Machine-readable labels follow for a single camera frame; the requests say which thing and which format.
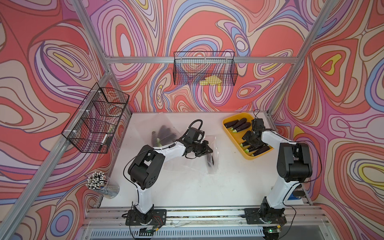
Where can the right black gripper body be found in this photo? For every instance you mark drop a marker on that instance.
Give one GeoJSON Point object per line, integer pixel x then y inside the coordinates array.
{"type": "Point", "coordinates": [249, 137]}

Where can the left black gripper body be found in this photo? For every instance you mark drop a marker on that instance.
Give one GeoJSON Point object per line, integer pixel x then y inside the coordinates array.
{"type": "Point", "coordinates": [198, 148]}

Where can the clear zip-top bag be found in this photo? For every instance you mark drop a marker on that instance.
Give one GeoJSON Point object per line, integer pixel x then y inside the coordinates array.
{"type": "Point", "coordinates": [155, 130]}
{"type": "Point", "coordinates": [213, 144]}

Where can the dark purple eggplant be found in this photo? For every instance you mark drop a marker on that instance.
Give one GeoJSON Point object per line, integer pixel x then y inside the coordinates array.
{"type": "Point", "coordinates": [154, 139]}

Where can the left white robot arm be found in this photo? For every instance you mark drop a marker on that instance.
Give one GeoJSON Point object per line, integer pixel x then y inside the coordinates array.
{"type": "Point", "coordinates": [147, 164]}

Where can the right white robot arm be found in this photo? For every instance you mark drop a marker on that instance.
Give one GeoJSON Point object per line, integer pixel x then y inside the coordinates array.
{"type": "Point", "coordinates": [294, 166]}

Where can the yellow plastic tray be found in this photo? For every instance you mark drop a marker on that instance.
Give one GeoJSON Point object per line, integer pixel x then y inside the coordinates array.
{"type": "Point", "coordinates": [236, 138]}

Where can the yellow item in basket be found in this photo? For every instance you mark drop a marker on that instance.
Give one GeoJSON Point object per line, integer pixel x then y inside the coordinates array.
{"type": "Point", "coordinates": [211, 81]}

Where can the clear cup of sticks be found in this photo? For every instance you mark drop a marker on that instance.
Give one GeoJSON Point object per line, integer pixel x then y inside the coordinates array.
{"type": "Point", "coordinates": [99, 182]}

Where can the back black wire basket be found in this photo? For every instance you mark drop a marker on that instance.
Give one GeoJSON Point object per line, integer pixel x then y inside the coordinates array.
{"type": "Point", "coordinates": [190, 67]}

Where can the black wire basket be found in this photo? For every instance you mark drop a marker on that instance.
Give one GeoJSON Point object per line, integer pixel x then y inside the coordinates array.
{"type": "Point", "coordinates": [190, 67]}
{"type": "Point", "coordinates": [100, 114]}

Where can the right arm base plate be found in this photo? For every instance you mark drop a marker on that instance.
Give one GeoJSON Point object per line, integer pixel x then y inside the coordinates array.
{"type": "Point", "coordinates": [255, 216]}

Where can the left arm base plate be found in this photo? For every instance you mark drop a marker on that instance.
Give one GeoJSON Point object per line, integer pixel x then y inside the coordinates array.
{"type": "Point", "coordinates": [156, 217]}

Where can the left black wire basket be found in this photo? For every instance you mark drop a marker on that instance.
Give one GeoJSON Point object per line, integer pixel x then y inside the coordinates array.
{"type": "Point", "coordinates": [100, 114]}

